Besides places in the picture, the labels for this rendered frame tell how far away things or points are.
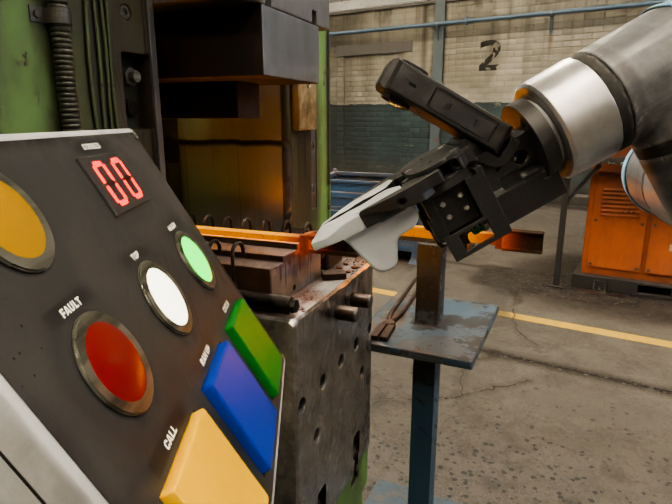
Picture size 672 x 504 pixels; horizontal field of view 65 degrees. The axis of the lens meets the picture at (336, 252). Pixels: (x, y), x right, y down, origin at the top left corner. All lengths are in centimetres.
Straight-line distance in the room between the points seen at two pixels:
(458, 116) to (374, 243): 12
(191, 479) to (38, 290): 12
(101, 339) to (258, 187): 97
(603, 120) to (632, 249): 383
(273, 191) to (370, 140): 815
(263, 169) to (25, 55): 65
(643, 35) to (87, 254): 43
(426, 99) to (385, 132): 877
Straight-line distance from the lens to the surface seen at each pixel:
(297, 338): 82
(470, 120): 45
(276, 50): 85
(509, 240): 118
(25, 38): 69
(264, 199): 122
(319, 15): 100
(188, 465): 29
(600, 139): 47
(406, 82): 44
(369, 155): 935
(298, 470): 93
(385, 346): 125
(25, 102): 68
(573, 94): 46
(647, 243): 429
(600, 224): 426
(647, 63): 48
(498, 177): 47
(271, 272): 84
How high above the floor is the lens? 121
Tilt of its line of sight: 14 degrees down
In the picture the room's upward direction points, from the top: straight up
